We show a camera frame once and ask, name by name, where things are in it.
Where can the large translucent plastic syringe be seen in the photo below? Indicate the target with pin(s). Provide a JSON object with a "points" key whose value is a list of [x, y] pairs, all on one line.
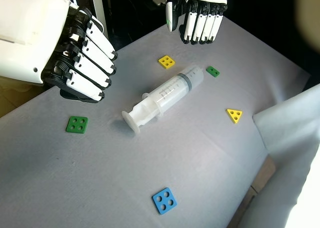
{"points": [[170, 90]]}

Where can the small green two-hole block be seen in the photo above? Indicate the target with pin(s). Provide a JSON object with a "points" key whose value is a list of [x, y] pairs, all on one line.
{"points": [[213, 72]]}

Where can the yellow square four-hole block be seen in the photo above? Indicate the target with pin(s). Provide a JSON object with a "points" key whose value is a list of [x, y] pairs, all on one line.
{"points": [[166, 62]]}

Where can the blurry beige rounded edge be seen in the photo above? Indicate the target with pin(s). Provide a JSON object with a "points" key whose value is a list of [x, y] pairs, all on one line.
{"points": [[308, 12]]}

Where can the green square four-hole block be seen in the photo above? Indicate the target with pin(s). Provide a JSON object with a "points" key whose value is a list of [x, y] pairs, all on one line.
{"points": [[76, 124]]}

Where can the yellow triangle three-hole block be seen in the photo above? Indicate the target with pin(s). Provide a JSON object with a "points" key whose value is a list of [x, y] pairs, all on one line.
{"points": [[235, 117]]}

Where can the pale fabric sheet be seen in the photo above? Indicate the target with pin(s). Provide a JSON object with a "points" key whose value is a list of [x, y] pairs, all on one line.
{"points": [[287, 137]]}

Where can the grey table cloth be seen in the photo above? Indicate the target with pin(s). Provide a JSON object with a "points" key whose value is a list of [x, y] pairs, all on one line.
{"points": [[125, 168]]}

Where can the blue square four-hole block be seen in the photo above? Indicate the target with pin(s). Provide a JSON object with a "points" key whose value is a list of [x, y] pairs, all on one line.
{"points": [[165, 201]]}

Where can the white frame post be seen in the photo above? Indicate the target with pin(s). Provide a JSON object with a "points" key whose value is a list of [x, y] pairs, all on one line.
{"points": [[98, 5]]}

